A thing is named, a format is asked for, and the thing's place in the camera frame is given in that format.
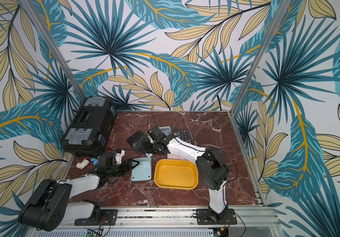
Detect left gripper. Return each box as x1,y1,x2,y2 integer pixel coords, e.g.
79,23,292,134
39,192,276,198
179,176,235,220
107,158,140,177

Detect black calculator face down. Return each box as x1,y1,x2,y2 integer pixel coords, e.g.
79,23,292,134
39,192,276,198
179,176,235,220
127,130,150,151

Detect light blue calculator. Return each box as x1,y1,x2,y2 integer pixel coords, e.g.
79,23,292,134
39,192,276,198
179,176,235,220
131,158,152,182

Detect light blue calculator face up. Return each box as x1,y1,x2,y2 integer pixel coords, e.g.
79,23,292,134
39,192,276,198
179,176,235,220
159,126,172,136

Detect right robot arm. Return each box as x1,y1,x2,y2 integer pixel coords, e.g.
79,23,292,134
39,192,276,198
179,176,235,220
133,127,229,224

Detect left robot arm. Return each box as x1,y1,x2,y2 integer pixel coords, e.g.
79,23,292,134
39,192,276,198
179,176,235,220
18,153,140,232

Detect light blue calculator face down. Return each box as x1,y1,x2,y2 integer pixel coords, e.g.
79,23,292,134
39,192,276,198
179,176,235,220
145,135,153,158

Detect pink calculator face down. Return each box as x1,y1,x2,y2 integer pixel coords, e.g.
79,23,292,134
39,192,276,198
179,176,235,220
167,153,186,161

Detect black calculator with grey keys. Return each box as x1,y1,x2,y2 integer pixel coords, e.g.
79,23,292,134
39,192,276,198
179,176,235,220
174,129,193,144

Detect yellow plastic storage tray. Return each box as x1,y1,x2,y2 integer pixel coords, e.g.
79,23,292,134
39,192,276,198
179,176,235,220
154,159,199,190

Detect white pipe fitting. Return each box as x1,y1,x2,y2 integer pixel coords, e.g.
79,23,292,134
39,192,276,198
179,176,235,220
76,159,90,170

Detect black plastic toolbox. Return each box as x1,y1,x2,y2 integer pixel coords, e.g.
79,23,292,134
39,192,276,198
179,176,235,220
61,96,117,157

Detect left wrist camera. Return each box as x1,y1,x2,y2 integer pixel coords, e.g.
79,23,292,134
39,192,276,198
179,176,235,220
113,149,125,165

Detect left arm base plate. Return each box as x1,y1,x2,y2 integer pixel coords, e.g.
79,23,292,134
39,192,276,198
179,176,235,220
74,209,118,226

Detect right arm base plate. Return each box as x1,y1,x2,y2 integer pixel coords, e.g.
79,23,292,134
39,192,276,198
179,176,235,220
192,208,237,226

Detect aluminium mounting rail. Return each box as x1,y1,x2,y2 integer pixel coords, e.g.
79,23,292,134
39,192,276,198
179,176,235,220
26,205,285,237

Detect left aluminium frame post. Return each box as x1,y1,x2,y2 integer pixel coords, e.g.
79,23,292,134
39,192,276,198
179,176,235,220
21,0,86,103

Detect aluminium frame post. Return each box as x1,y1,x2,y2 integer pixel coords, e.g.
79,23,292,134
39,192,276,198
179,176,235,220
21,0,86,103
230,0,291,117

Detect right aluminium frame post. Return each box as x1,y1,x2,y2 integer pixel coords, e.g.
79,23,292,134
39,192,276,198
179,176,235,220
230,0,291,117

